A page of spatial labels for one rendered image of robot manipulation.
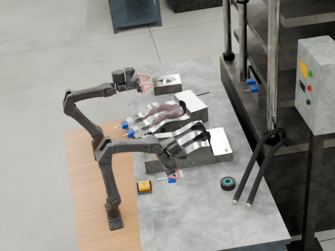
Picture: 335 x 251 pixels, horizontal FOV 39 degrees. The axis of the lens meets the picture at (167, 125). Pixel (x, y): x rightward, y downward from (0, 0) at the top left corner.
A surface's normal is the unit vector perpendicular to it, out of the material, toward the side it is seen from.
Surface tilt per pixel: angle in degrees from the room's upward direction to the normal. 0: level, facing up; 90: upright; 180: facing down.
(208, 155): 90
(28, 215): 0
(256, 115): 0
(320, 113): 90
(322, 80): 90
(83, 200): 0
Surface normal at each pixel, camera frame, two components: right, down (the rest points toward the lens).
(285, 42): -0.11, -0.82
